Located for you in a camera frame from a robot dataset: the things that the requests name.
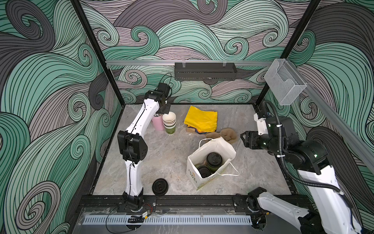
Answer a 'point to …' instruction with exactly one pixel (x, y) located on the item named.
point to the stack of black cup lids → (160, 186)
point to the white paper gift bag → (206, 146)
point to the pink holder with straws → (157, 121)
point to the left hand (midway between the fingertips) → (162, 108)
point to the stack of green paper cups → (169, 122)
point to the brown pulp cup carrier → (228, 134)
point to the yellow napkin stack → (202, 122)
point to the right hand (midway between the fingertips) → (246, 135)
